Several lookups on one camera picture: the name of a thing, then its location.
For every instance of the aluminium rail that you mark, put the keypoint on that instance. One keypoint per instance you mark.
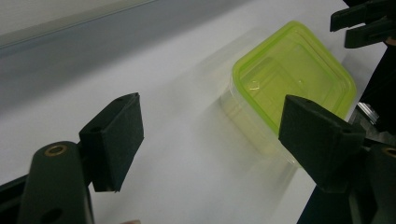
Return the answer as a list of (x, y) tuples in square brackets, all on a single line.
[(367, 112)]

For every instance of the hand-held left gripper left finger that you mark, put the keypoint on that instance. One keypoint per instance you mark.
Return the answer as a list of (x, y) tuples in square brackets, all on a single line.
[(112, 143)]

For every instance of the green-lidded plastic container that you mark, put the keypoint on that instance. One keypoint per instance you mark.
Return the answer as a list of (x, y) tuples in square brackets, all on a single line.
[(289, 68)]

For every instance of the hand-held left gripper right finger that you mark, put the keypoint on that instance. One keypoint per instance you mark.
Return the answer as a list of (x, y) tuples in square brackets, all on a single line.
[(320, 143)]

